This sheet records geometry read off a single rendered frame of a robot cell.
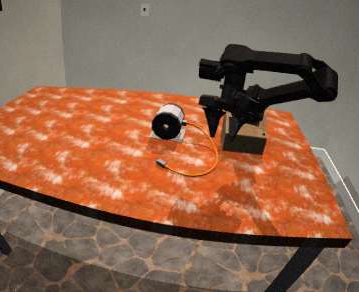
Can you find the grey plug with orange cable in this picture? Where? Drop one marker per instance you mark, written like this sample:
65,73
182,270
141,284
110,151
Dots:
163,164

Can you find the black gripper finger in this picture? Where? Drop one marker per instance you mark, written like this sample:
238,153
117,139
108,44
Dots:
234,126
213,119

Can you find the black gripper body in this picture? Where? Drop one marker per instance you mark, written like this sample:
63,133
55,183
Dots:
215,102

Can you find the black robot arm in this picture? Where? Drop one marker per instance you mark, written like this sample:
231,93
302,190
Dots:
240,59

